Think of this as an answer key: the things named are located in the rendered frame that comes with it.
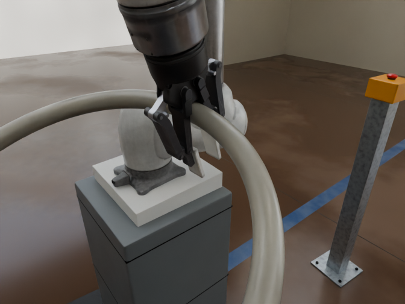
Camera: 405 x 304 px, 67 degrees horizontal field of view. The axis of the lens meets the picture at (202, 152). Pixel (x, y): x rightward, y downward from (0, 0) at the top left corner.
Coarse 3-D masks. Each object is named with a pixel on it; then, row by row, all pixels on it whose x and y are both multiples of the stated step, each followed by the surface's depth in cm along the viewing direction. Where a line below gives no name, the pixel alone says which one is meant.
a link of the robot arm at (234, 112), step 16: (208, 0) 76; (224, 0) 80; (208, 16) 78; (208, 32) 80; (208, 48) 82; (224, 96) 88; (240, 112) 93; (192, 128) 90; (240, 128) 93; (192, 144) 92
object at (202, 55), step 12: (192, 48) 34; (204, 48) 36; (156, 60) 34; (168, 60) 34; (180, 60) 34; (192, 60) 34; (204, 60) 36; (156, 72) 36; (168, 72) 35; (180, 72) 35; (192, 72) 35; (204, 72) 41; (156, 84) 38; (168, 84) 36; (180, 84) 38; (192, 84) 40; (168, 96) 38; (180, 96) 39; (192, 96) 41; (180, 108) 40
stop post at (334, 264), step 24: (384, 96) 122; (384, 120) 126; (360, 144) 138; (384, 144) 135; (360, 168) 141; (360, 192) 144; (360, 216) 153; (336, 240) 164; (312, 264) 176; (336, 264) 168
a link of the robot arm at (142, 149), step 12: (120, 120) 89; (132, 120) 86; (144, 120) 85; (120, 132) 90; (132, 132) 87; (144, 132) 87; (156, 132) 87; (120, 144) 94; (132, 144) 89; (144, 144) 88; (156, 144) 89; (132, 156) 91; (144, 156) 90; (156, 156) 92; (168, 156) 94; (132, 168) 94; (144, 168) 93; (156, 168) 94
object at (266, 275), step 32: (96, 96) 48; (128, 96) 47; (0, 128) 47; (32, 128) 48; (224, 128) 38; (256, 160) 34; (256, 192) 32; (256, 224) 30; (256, 256) 27; (256, 288) 25
